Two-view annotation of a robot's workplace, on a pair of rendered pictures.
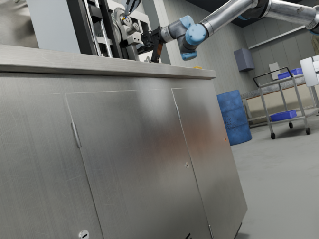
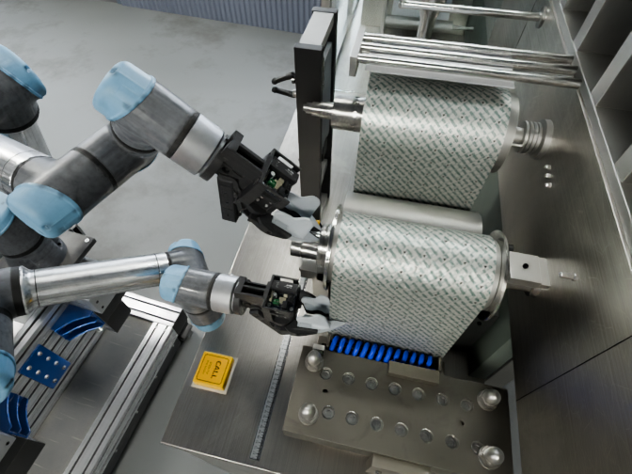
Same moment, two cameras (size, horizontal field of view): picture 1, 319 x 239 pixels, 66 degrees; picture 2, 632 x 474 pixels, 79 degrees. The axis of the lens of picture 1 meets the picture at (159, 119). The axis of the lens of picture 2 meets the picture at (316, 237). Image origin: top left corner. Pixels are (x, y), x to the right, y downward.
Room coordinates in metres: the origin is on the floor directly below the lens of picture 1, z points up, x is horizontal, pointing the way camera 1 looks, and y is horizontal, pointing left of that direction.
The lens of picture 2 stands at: (1.59, -0.11, 1.79)
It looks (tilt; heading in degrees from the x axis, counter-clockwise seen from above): 54 degrees down; 161
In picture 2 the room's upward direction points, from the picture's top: straight up
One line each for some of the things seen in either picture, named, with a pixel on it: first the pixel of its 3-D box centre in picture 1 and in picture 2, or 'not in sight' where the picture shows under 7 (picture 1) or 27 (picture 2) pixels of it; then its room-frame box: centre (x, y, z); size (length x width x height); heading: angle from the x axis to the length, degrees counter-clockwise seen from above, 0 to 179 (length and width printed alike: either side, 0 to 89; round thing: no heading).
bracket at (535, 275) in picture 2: not in sight; (528, 269); (1.42, 0.30, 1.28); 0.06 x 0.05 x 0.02; 58
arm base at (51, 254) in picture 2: not in sight; (29, 247); (0.73, -0.68, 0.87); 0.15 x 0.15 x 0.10
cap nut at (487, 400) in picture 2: not in sight; (491, 397); (1.54, 0.25, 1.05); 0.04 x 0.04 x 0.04
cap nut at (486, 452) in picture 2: not in sight; (494, 456); (1.62, 0.20, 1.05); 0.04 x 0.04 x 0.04
